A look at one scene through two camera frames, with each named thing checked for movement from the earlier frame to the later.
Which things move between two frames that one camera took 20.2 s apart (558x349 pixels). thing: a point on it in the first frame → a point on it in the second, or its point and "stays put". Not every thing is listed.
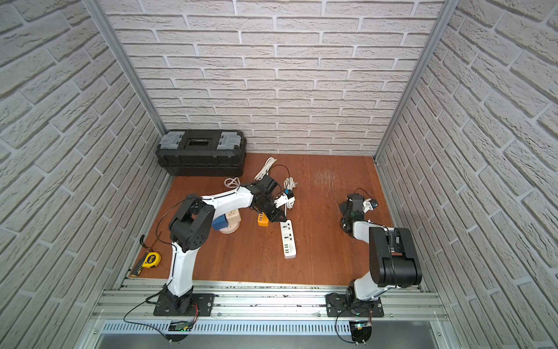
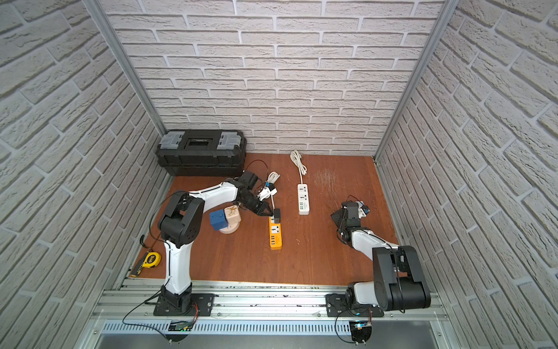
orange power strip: (262, 219) → (275, 234)
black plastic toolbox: (203, 153) stays put
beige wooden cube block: (233, 219) stays put
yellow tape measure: (149, 259) stays put
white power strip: (288, 238) → (303, 198)
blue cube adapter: (220, 222) stays put
